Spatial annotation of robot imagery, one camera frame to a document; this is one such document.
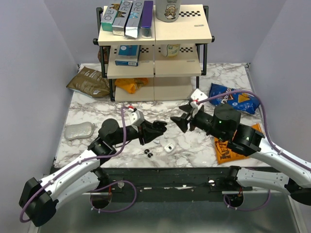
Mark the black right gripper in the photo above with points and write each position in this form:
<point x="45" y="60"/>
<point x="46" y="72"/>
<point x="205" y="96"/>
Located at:
<point x="190" y="116"/>

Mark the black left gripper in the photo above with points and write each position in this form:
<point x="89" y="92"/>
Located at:
<point x="147" y="131"/>

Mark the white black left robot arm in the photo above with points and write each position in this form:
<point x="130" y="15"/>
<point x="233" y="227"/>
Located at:
<point x="40" y="199"/>

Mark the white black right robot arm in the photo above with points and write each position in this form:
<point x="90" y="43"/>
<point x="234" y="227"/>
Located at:
<point x="290" y="178"/>

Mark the white earbud charging case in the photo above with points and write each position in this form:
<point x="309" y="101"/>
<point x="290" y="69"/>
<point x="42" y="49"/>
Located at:
<point x="169" y="148"/>

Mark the beige three-tier shelf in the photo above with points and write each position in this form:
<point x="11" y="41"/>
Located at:
<point x="169" y="78"/>

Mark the yellow orange snack packet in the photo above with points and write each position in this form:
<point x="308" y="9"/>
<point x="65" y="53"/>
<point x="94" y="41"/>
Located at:
<point x="131" y="85"/>

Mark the orange snack bag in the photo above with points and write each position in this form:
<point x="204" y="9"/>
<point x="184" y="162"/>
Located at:
<point x="226" y="150"/>

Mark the blue Doritos chip bag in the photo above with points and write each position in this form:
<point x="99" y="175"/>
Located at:
<point x="239" y="101"/>

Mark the cream printed mug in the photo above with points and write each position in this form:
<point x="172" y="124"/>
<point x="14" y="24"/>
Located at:
<point x="170" y="50"/>

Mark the silver glitter pouch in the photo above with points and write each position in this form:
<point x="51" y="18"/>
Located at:
<point x="79" y="131"/>

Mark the brown foil pouch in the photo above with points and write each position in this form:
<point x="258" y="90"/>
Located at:
<point x="90" y="82"/>

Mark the blue white carton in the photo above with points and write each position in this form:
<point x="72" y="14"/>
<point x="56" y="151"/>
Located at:
<point x="127" y="55"/>

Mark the dark brown packet behind shelf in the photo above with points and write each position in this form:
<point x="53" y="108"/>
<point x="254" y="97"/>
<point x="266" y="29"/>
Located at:
<point x="102" y="55"/>

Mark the purple box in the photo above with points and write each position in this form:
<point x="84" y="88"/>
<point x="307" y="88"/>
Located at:
<point x="147" y="19"/>

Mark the silver blue RIO box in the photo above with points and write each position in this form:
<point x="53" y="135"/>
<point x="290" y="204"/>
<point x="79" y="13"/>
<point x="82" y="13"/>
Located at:
<point x="133" y="23"/>

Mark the white cartoon mug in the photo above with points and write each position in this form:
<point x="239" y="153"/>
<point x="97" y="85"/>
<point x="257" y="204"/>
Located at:
<point x="167" y="10"/>

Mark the teal RIO box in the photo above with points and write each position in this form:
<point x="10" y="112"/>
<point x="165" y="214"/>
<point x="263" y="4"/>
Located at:
<point x="110" y="15"/>

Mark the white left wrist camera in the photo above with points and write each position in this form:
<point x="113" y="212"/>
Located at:
<point x="136" y="118"/>

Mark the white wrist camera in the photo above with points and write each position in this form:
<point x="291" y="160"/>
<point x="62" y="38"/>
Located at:
<point x="196" y="96"/>
<point x="136" y="118"/>

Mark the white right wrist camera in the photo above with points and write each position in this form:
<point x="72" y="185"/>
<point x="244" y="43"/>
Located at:
<point x="196" y="96"/>

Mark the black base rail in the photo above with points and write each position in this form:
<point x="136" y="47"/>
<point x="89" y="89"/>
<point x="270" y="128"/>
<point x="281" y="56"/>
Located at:
<point x="162" y="185"/>

